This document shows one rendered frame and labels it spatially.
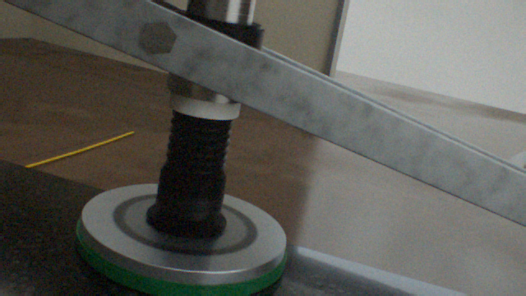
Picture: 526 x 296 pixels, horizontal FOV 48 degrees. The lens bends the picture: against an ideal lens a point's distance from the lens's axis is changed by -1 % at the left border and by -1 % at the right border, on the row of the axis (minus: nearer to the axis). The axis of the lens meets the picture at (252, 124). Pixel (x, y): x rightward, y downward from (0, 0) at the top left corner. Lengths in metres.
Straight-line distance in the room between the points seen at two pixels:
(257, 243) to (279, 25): 5.18
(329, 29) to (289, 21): 0.40
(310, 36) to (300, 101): 5.09
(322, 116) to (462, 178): 0.16
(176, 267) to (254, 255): 0.09
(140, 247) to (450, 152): 0.31
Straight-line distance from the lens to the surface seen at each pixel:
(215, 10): 0.55
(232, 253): 0.58
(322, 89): 0.55
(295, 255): 0.66
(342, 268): 0.66
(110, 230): 0.59
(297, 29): 5.67
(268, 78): 0.53
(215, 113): 0.56
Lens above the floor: 1.08
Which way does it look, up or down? 13 degrees down
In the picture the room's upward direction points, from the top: 10 degrees clockwise
